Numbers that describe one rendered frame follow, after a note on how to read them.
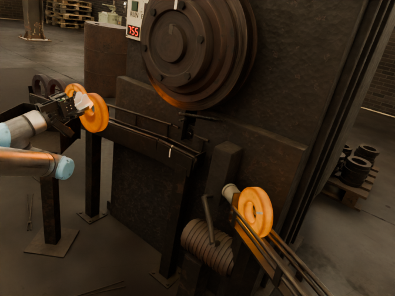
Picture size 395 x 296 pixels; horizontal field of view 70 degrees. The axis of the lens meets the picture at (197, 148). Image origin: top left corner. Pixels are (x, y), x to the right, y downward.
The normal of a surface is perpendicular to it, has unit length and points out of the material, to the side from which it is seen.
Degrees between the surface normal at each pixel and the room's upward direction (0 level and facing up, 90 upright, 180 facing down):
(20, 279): 1
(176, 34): 90
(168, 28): 90
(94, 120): 89
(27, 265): 0
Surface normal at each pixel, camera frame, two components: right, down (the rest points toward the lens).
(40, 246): 0.17, -0.89
